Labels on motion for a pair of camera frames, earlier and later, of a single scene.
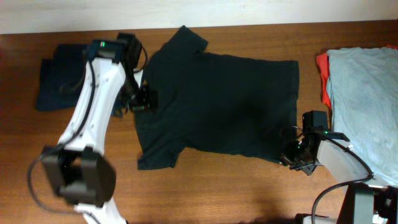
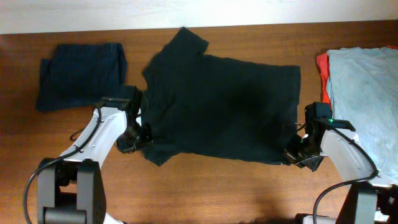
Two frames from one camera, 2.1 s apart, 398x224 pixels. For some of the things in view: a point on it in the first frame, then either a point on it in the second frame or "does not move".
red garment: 323,65 does not move
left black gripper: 150,100 to 124,147
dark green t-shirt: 219,104 does not move
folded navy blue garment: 61,78 does not move
